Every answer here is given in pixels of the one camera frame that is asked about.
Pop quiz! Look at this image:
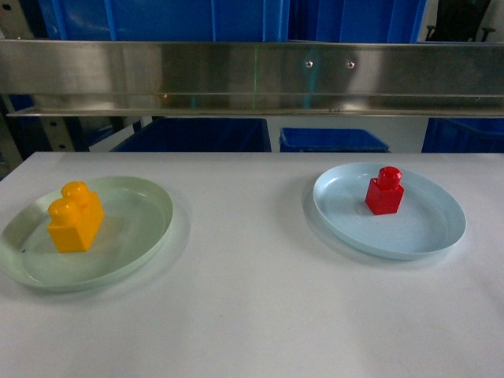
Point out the red one-stud toy block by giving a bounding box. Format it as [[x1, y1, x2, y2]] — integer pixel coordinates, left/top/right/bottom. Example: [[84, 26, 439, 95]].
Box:
[[365, 166, 405, 215]]

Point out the yellow two-stud toy block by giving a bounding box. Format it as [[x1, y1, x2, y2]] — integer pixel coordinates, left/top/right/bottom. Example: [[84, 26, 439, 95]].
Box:
[[47, 181, 105, 253]]

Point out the blue bin behind table middle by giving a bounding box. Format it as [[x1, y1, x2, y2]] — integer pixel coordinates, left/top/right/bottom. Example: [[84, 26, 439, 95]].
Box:
[[279, 128, 389, 153]]

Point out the blue bin behind table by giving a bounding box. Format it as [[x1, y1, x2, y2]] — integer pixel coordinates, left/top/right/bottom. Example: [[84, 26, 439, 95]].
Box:
[[421, 118, 503, 154], [279, 128, 389, 153], [112, 118, 272, 153]]

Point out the blue bin behind table left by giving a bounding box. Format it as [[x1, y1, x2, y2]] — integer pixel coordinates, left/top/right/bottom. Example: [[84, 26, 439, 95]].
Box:
[[112, 118, 272, 153]]

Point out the light green round plate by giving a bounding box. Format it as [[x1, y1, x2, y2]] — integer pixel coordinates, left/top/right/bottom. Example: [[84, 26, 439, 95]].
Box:
[[1, 176, 174, 292]]

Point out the large blue crate upper shelf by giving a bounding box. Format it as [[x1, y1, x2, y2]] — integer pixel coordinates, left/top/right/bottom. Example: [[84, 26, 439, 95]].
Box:
[[39, 0, 426, 43]]

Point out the light blue round plate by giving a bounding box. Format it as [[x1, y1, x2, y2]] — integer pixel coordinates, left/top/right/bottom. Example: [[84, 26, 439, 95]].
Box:
[[313, 162, 466, 261]]

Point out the blue bin behind table right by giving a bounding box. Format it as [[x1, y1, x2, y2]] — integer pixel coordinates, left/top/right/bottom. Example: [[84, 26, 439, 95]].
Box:
[[421, 118, 503, 154]]

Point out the stainless steel shelf rail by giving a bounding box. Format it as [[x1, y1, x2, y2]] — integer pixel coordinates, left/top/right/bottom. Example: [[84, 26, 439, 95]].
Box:
[[1, 39, 503, 117]]

